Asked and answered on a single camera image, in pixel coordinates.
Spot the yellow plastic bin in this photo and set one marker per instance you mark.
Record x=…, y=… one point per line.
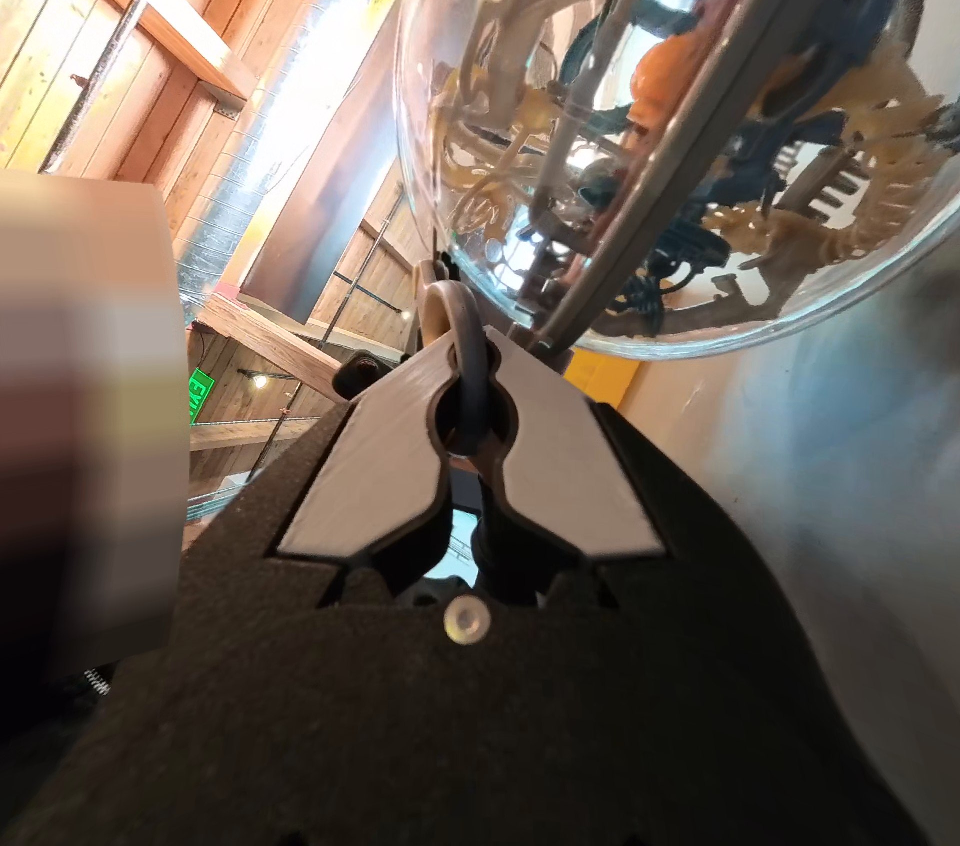
x=600, y=377

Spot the silver ventilation duct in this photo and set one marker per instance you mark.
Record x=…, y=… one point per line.
x=300, y=73

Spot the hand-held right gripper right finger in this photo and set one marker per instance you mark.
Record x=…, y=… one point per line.
x=570, y=478

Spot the clear maze puzzle ball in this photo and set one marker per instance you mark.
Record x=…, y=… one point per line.
x=675, y=110

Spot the green exit sign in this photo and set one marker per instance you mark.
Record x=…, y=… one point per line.
x=199, y=396

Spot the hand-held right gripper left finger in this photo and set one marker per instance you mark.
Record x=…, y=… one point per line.
x=360, y=478

